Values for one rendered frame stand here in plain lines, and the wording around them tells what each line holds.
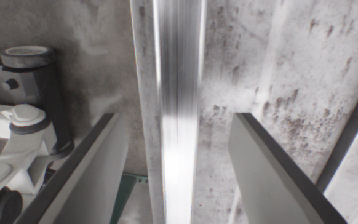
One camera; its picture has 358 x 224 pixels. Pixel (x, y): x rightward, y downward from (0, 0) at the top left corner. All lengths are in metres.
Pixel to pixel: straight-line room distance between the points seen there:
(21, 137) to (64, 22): 0.52
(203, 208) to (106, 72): 0.91
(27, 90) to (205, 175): 0.96
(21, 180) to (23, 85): 0.41
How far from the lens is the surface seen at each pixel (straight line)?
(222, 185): 0.18
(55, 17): 1.11
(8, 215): 0.76
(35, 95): 1.07
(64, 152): 1.28
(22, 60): 1.03
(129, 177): 1.38
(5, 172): 0.75
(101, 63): 1.03
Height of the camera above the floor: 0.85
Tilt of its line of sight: 59 degrees down
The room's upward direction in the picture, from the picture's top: 161 degrees counter-clockwise
